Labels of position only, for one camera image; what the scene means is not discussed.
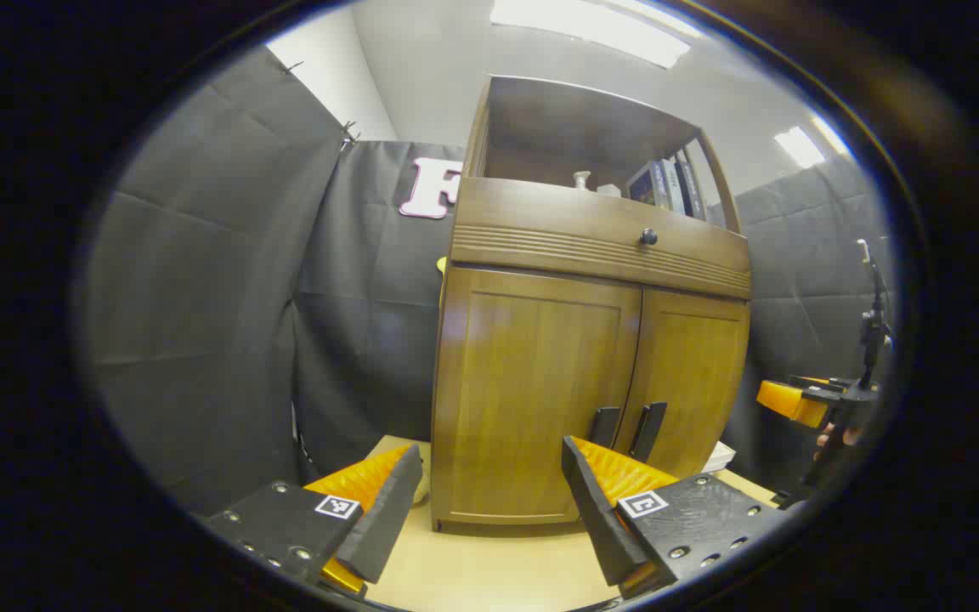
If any black backdrop cloth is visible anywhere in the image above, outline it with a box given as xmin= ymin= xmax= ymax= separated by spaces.
xmin=82 ymin=47 xmax=894 ymax=515

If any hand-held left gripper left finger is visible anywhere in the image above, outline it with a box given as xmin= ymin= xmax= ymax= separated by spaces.
xmin=201 ymin=444 xmax=424 ymax=596

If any small ceiling light panel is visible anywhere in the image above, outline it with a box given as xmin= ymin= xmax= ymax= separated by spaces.
xmin=774 ymin=126 xmax=826 ymax=169

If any grey white book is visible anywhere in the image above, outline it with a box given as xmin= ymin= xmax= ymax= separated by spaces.
xmin=659 ymin=159 xmax=686 ymax=215

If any black right door handle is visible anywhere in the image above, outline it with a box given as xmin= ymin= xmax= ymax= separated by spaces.
xmin=630 ymin=402 xmax=668 ymax=464

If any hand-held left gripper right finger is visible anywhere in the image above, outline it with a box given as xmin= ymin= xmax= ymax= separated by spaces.
xmin=562 ymin=436 xmax=788 ymax=600

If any black door handle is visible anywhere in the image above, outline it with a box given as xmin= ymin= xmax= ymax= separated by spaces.
xmin=630 ymin=402 xmax=668 ymax=464
xmin=589 ymin=406 xmax=620 ymax=449

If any wooden cabinet door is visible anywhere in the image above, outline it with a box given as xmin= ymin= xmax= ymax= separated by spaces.
xmin=432 ymin=265 xmax=643 ymax=526
xmin=613 ymin=289 xmax=750 ymax=481

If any black left door handle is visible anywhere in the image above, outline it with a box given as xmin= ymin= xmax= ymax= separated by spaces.
xmin=589 ymin=406 xmax=620 ymax=449

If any wooden double-door shoe cabinet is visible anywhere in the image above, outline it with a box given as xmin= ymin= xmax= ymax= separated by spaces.
xmin=430 ymin=75 xmax=752 ymax=536

